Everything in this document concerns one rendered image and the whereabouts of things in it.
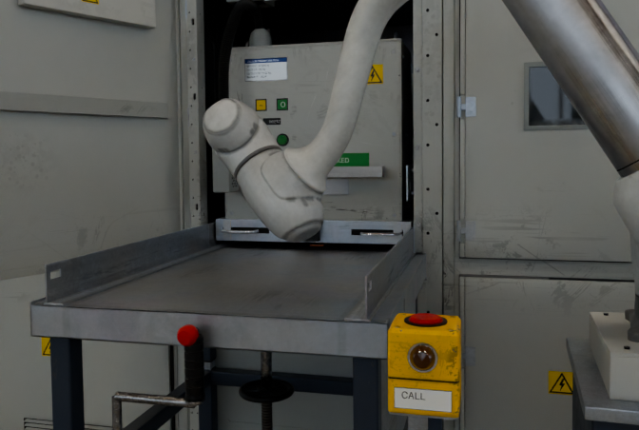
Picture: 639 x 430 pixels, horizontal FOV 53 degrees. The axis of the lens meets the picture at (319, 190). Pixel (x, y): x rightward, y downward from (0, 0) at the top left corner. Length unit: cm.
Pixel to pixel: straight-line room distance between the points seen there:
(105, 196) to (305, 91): 58
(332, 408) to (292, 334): 79
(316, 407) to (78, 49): 108
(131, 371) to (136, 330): 84
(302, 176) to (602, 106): 48
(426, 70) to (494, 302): 59
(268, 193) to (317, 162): 10
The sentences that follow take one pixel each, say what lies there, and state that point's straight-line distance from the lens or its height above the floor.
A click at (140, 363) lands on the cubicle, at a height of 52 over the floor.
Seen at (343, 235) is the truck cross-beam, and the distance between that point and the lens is 171.
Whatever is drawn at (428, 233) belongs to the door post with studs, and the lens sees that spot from 164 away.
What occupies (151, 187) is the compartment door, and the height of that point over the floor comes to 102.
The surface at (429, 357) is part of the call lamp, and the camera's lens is 74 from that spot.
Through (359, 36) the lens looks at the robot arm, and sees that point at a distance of 113.
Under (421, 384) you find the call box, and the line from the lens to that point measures 76.
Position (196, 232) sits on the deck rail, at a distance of 171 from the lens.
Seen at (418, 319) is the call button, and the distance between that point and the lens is 77.
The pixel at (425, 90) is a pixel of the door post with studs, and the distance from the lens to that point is 164.
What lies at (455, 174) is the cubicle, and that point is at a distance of 163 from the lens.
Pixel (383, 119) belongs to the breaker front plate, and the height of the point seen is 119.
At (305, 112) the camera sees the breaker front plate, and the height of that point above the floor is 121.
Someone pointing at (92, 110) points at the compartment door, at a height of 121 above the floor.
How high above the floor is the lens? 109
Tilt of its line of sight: 3 degrees down
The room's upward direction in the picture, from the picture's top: 1 degrees counter-clockwise
